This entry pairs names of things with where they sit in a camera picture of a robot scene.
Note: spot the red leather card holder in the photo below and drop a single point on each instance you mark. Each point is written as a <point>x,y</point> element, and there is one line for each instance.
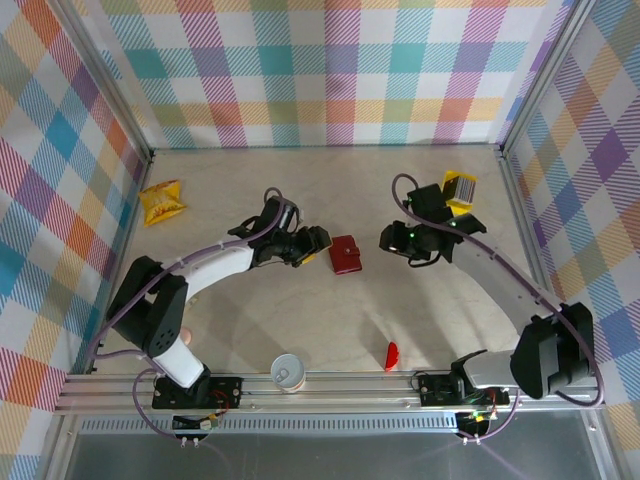
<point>346,257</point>

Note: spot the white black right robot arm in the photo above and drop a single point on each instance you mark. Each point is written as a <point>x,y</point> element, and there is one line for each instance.
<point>500,270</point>

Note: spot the grey metal sheet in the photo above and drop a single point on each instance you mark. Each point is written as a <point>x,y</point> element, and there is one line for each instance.
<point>325,460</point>

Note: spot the yellow card box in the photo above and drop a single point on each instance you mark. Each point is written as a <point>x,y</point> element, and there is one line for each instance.
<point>452,176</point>

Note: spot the small control board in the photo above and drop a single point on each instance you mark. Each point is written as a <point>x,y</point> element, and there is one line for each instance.
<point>207,424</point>
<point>475,417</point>

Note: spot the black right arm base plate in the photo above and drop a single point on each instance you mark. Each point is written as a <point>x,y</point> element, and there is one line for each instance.
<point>432,390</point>

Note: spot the aluminium side rail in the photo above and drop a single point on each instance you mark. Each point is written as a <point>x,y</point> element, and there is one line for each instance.
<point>528,225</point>
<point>131,220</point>

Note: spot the yellow snack bag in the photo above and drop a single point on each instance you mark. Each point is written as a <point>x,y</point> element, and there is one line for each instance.
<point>160,202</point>

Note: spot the plaid backdrop cloth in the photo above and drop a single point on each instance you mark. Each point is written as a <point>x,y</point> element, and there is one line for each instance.
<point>40,200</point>
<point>325,75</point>
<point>600,200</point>

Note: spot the thin aluminium rail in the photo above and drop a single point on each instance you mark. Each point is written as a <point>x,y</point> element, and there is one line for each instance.
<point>325,146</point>

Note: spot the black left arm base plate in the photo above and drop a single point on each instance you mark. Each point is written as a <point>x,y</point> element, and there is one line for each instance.
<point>227,392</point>

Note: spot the aluminium frame post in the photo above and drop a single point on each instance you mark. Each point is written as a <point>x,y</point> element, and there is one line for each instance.
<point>540,75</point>
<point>108,75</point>

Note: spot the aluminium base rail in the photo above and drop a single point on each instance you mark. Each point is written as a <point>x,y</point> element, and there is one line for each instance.
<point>350,395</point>

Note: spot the small beige object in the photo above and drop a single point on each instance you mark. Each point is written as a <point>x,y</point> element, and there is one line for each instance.
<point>193,301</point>

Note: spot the tin can with pull tab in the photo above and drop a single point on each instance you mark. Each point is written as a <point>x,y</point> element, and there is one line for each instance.
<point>287,372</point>

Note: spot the small peach object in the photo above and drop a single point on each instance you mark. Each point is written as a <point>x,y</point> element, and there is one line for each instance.
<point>187,337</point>

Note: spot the credit card stack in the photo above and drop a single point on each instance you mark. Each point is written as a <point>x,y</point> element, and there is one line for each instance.
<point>465,190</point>

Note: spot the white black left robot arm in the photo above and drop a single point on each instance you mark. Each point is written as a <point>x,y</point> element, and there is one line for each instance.
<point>220,262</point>

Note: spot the red plastic slice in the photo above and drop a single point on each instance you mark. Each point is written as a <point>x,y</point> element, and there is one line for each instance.
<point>391,356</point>

